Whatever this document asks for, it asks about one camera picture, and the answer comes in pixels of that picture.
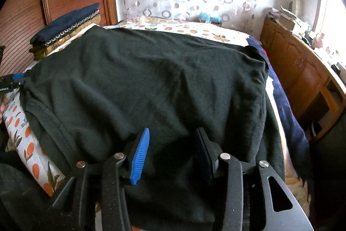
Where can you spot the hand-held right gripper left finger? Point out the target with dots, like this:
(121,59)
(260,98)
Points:
(139,158)

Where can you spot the navy blanket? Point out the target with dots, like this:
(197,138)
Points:
(286,112)

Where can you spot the dark cloth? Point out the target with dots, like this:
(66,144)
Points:
(19,193)

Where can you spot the light blue packet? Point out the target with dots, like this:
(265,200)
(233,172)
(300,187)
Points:
(209,18)

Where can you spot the black printed t-shirt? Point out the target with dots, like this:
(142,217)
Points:
(148,85)

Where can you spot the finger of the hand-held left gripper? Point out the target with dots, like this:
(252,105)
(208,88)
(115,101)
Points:
(15,81)

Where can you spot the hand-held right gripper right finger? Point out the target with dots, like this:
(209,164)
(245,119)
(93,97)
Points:
(206,158)

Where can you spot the orange fruit print bedsheet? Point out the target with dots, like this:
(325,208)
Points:
(29,144)

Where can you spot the pink figurine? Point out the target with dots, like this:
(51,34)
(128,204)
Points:
(319,40)

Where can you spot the pile of papers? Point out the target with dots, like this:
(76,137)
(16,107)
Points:
(286,17)

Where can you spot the wooden dresser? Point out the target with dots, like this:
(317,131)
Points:
(297,71)

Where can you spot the floral quilt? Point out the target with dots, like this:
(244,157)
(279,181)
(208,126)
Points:
(151,20)

